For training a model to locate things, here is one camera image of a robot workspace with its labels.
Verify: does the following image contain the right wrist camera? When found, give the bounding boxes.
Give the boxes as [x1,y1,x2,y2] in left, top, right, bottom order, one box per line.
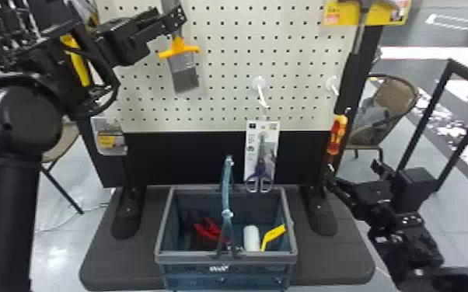
[394,166,439,204]

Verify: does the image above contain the white roller with yellow handle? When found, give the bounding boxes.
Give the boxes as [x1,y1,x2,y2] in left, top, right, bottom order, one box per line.
[243,224,288,253]

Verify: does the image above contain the blue scissors on card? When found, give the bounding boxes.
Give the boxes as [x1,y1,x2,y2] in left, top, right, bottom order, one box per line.
[243,120,281,194]

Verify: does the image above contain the black cable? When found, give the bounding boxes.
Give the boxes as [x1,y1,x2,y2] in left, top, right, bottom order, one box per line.
[67,24,121,120]

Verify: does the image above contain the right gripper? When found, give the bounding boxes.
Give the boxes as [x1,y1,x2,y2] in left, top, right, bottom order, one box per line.
[323,162,399,224]

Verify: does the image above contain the red pliers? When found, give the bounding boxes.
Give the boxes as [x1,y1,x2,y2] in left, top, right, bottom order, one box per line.
[192,217,224,242]

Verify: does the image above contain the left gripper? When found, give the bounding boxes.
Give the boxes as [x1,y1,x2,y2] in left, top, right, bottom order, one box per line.
[94,4,189,43]

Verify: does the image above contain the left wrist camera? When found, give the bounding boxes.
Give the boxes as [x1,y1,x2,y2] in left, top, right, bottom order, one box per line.
[102,26,141,68]

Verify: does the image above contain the white pegboard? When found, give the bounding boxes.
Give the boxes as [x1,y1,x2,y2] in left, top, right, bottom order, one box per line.
[76,0,385,240]

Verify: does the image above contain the beige chair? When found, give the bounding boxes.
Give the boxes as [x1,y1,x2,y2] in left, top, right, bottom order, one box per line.
[39,117,86,216]

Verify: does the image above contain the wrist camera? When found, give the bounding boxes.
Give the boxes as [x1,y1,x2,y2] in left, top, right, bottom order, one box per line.
[394,166,439,204]
[102,26,141,68]

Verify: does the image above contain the blue basket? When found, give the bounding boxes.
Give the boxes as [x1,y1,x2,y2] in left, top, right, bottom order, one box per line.
[153,154,299,292]

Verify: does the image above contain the yellow grey paint brush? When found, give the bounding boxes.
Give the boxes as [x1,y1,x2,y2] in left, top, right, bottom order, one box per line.
[158,0,208,99]

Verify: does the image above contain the brown mesh chair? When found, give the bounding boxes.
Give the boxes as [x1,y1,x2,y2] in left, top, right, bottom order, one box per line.
[347,73,421,162]

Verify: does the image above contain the red yellow screwdriver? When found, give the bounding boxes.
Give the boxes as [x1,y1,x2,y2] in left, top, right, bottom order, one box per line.
[326,113,350,157]

